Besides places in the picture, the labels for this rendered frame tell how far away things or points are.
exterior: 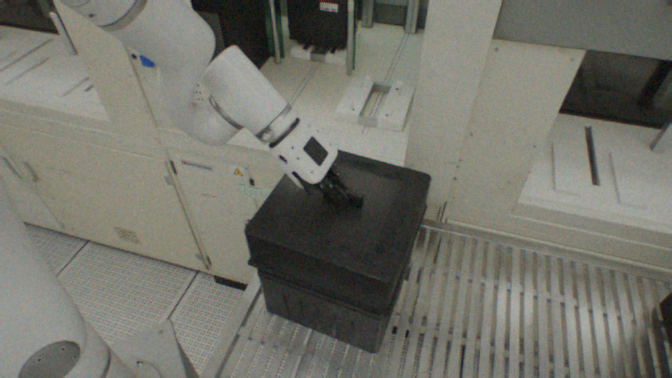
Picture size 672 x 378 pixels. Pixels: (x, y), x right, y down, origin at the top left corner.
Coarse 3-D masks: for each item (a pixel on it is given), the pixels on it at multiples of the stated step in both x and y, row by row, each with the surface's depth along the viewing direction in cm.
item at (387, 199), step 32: (352, 160) 91; (288, 192) 84; (320, 192) 84; (352, 192) 80; (384, 192) 84; (416, 192) 84; (256, 224) 78; (288, 224) 78; (320, 224) 78; (352, 224) 78; (384, 224) 78; (416, 224) 84; (256, 256) 81; (288, 256) 77; (320, 256) 74; (352, 256) 74; (384, 256) 74; (320, 288) 80; (352, 288) 75; (384, 288) 71
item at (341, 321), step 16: (272, 288) 89; (288, 288) 86; (304, 288) 84; (400, 288) 100; (272, 304) 95; (288, 304) 92; (304, 304) 89; (320, 304) 86; (336, 304) 83; (352, 304) 81; (304, 320) 94; (320, 320) 91; (336, 320) 88; (352, 320) 85; (368, 320) 82; (384, 320) 85; (336, 336) 93; (352, 336) 90; (368, 336) 87
